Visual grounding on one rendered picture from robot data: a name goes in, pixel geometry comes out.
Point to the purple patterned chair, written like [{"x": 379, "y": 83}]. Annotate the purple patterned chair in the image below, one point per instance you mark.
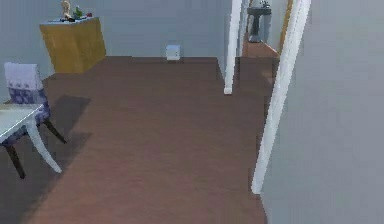
[{"x": 25, "y": 90}]

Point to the yellow wooden cabinet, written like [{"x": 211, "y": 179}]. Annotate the yellow wooden cabinet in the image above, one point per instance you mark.
[{"x": 75, "y": 46}]

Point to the black pedestal sink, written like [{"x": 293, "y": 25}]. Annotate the black pedestal sink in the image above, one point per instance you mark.
[{"x": 256, "y": 23}]

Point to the small green plant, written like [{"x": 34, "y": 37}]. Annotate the small green plant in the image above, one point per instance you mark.
[{"x": 77, "y": 13}]

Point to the white table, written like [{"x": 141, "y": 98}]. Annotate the white table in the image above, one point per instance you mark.
[{"x": 15, "y": 118}]

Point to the small white box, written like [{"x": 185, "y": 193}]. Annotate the small white box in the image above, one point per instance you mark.
[{"x": 173, "y": 52}]

